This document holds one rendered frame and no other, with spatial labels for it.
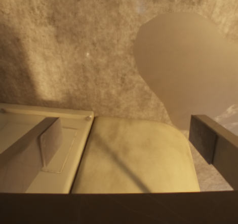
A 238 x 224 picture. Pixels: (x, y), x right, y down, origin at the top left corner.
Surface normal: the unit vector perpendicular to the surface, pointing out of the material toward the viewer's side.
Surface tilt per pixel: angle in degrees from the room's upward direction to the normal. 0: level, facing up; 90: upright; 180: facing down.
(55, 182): 90
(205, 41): 0
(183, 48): 0
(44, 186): 90
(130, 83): 0
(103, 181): 90
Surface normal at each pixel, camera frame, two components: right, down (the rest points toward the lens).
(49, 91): -0.11, 0.63
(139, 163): 0.01, -0.77
